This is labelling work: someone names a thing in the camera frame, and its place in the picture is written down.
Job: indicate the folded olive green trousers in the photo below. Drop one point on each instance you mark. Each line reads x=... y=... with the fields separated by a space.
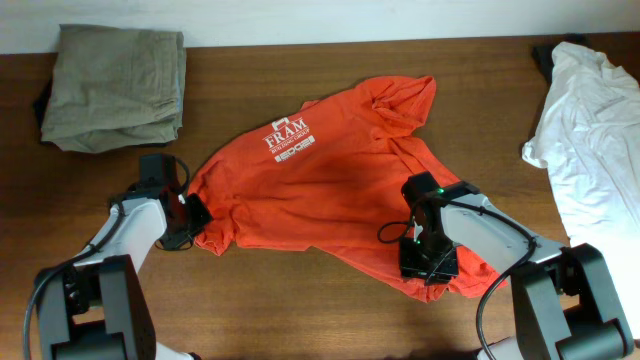
x=115 y=88

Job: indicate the white t-shirt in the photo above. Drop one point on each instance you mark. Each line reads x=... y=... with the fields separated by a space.
x=587 y=140

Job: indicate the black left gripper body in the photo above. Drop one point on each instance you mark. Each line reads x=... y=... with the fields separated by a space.
x=194 y=214

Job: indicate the black garment under white shirt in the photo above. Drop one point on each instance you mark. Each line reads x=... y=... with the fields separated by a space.
x=542 y=53

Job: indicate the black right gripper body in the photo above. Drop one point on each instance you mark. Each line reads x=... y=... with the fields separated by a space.
x=431 y=256

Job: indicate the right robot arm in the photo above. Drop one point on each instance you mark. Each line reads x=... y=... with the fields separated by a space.
x=564 y=299

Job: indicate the orange polo shirt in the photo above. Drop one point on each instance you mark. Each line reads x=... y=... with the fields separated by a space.
x=329 y=177

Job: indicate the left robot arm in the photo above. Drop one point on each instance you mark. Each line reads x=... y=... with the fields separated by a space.
x=92 y=305

